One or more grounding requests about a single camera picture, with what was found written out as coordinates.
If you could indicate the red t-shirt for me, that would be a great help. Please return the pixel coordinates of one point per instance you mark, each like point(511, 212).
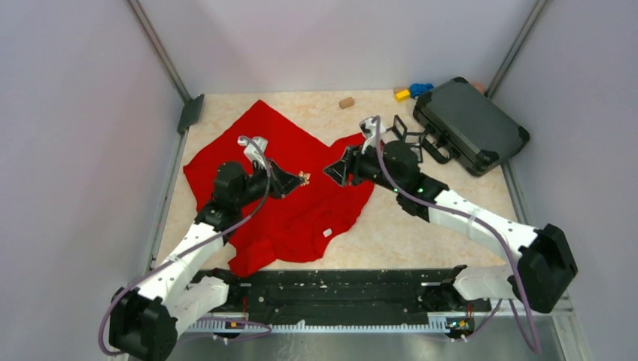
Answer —
point(288, 229)

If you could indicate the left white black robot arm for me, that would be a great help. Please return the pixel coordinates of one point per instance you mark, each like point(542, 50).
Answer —
point(147, 318)

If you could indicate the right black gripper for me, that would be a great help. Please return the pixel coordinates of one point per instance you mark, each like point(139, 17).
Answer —
point(337, 171)

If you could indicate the yellow toy block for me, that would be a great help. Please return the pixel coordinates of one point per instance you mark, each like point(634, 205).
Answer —
point(402, 95)

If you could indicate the brown wooden block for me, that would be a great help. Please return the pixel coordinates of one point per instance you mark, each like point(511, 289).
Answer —
point(346, 102)

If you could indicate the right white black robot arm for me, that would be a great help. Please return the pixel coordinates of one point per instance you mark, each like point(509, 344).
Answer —
point(539, 262)

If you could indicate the open black brooch box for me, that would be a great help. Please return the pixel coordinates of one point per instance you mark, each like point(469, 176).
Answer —
point(399, 128)

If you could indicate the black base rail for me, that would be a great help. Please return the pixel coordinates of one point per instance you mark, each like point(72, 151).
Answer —
point(357, 297)

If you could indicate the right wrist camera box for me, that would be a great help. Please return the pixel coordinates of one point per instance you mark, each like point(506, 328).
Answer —
point(372, 129)

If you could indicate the black corner bracket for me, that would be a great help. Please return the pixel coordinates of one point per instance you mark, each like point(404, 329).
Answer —
point(191, 113)

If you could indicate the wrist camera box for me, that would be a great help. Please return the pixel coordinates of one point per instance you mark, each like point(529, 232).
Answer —
point(254, 149)
point(372, 129)

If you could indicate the tan toy block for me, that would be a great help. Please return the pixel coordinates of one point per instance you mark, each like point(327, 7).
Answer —
point(399, 89)

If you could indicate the dark grey carrying case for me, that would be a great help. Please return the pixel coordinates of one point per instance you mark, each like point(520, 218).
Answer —
point(467, 126)

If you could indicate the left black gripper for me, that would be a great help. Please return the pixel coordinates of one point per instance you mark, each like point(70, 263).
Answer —
point(281, 183)

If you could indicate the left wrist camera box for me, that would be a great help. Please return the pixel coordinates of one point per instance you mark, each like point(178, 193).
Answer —
point(254, 149)

